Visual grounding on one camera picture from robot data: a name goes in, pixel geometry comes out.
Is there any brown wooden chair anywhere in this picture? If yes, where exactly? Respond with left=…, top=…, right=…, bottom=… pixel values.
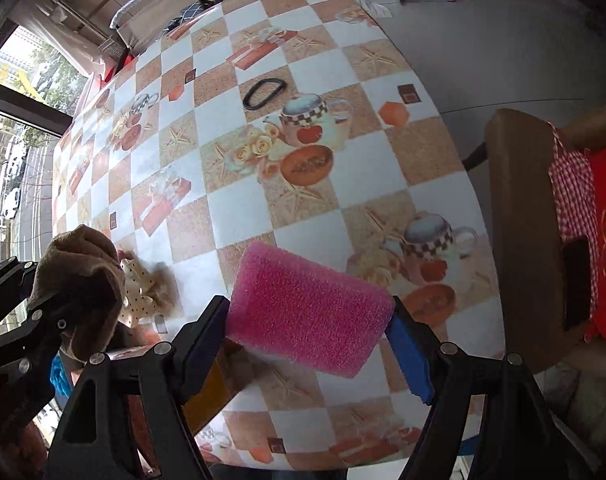
left=463, top=107, right=606, bottom=456

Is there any dark plaid cloth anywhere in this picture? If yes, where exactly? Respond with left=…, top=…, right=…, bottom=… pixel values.
left=165, top=2, right=209, bottom=36

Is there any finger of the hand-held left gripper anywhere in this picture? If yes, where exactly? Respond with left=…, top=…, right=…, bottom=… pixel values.
left=0, top=257, right=38, bottom=306
left=0, top=292, right=81, bottom=386

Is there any pink foam sponge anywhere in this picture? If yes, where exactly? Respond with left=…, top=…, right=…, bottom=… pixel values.
left=227, top=241, right=396, bottom=380

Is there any folded recliner chair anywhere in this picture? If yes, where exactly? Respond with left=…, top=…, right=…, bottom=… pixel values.
left=110, top=0, right=224, bottom=46

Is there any tan terry sock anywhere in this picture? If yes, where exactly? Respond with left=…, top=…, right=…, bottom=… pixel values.
left=28, top=224, right=124, bottom=361

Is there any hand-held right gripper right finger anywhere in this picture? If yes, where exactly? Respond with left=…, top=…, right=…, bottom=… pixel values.
left=385, top=296, right=596, bottom=480

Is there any white crumpled cloth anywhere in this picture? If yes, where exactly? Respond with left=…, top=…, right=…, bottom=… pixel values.
left=358, top=0, right=399, bottom=18

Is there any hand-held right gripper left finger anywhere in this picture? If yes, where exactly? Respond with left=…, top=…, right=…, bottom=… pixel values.
left=45, top=295, right=231, bottom=480

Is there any blue cloth scrunchie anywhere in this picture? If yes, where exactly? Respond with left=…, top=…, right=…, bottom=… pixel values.
left=48, top=355, right=76, bottom=401

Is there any person's maroon garment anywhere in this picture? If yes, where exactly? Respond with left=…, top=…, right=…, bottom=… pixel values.
left=10, top=417, right=51, bottom=480

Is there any red gingham cushion cover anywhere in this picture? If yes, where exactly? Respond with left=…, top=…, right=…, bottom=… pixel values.
left=548, top=122, right=604, bottom=321

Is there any dark window frame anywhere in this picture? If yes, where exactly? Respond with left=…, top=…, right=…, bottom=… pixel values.
left=0, top=10, right=78, bottom=136

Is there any red plastic basin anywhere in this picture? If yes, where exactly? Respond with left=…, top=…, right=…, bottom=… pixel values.
left=100, top=55, right=134, bottom=83

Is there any cream polka dot scrunchie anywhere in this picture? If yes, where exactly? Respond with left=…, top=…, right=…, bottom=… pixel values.
left=117, top=255, right=179, bottom=331

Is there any checkered printed tablecloth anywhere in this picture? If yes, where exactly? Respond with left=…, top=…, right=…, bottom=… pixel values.
left=50, top=0, right=506, bottom=471

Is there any black hair tie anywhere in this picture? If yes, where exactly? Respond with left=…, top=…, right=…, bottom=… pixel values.
left=243, top=77, right=287, bottom=110

